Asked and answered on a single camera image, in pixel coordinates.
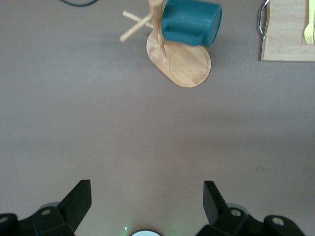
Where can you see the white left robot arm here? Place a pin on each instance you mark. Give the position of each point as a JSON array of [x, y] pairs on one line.
[[145, 233]]

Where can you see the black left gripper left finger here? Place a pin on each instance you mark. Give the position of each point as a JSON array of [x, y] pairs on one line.
[[66, 216]]

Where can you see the wooden cutting board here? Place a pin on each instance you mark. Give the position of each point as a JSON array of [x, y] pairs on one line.
[[283, 44]]

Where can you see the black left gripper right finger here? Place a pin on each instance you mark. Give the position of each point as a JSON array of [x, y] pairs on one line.
[[221, 221]]

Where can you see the yellow plastic fork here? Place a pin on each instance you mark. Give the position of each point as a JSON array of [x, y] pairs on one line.
[[309, 34]]

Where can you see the wooden cup rack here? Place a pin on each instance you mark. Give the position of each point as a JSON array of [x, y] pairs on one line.
[[189, 68]]

